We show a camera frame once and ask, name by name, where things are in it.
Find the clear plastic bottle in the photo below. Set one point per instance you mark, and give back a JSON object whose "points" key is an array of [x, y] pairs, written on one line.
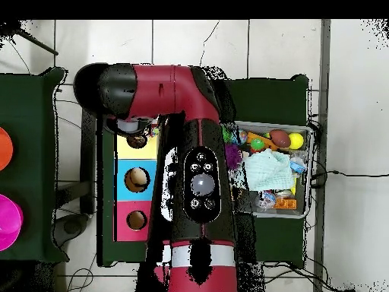
{"points": [[297, 164]]}

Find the purple spiky ball with eyes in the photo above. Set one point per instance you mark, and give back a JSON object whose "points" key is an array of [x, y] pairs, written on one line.
{"points": [[233, 156]]}

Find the orange toy brick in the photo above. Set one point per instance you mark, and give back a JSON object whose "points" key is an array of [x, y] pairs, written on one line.
{"points": [[285, 204]]}

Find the mint green cloth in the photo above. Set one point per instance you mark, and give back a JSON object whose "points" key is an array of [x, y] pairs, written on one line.
{"points": [[270, 171]]}

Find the yellow ball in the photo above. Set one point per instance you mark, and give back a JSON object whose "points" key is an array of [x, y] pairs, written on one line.
{"points": [[296, 140]]}

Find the clear mesh bin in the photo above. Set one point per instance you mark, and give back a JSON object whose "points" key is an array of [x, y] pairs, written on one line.
{"points": [[273, 213]]}

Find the brown toy football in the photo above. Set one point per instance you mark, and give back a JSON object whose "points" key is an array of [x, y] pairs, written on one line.
{"points": [[280, 137]]}

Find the black tripod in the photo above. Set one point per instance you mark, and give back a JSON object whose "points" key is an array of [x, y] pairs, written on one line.
{"points": [[9, 27]]}

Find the small green ball with eyes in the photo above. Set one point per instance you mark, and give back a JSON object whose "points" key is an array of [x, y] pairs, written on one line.
{"points": [[258, 144]]}

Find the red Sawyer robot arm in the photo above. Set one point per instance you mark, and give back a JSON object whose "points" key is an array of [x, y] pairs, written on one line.
{"points": [[170, 91]]}

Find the dark green side table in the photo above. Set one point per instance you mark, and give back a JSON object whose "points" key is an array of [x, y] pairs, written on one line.
{"points": [[33, 121]]}

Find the pink disc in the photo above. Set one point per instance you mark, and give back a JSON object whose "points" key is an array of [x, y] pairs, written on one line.
{"points": [[8, 222]]}

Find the dark green table cloth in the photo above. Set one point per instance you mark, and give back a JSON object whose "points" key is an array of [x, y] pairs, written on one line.
{"points": [[267, 97]]}

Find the orange disc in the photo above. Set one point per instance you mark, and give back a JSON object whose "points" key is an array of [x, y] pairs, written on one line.
{"points": [[3, 149]]}

